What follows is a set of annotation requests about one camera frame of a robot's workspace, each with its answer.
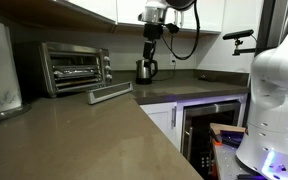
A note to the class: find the stainless steel toaster oven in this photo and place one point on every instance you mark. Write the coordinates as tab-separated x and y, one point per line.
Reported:
34	66

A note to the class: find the dark blue tool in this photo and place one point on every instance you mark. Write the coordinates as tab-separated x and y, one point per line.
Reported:
232	137

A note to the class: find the grey perforated robot table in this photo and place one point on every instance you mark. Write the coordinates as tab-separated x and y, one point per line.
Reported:
227	163

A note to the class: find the black stereo camera bar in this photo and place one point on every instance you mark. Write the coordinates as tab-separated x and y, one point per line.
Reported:
238	34

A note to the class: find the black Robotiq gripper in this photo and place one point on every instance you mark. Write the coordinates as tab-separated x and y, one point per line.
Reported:
153	31

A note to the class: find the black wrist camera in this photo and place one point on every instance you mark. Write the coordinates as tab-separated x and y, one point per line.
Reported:
172	28

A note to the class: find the foil-lined oven tray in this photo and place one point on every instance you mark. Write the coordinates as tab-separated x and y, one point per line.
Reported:
75	71

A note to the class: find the stainless under-counter beverage fridge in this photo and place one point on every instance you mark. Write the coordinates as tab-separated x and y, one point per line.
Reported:
204	133

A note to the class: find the stainless steel electric kettle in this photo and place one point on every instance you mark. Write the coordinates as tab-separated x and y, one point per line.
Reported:
144	70

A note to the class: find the small dark countertop object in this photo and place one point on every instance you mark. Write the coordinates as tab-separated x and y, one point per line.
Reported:
206	78

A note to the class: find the wooden board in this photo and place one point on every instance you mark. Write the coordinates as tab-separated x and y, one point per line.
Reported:
227	127

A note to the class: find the silver oven knob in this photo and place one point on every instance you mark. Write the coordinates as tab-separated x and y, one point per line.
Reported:
109	77
108	68
106	58

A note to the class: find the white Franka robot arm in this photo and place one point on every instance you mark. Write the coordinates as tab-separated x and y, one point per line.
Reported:
274	100

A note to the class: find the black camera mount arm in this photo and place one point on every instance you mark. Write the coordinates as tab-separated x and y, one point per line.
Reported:
242	51

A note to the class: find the white lower cabinet door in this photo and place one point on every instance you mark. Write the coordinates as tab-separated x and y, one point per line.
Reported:
159	118

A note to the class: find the orange clamp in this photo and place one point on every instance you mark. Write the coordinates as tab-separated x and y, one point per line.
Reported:
216	142

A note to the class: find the metal paper towel holder base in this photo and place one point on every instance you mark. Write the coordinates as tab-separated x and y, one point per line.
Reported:
10	113

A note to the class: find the white wall outlet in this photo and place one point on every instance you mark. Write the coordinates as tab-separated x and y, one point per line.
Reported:
173	59

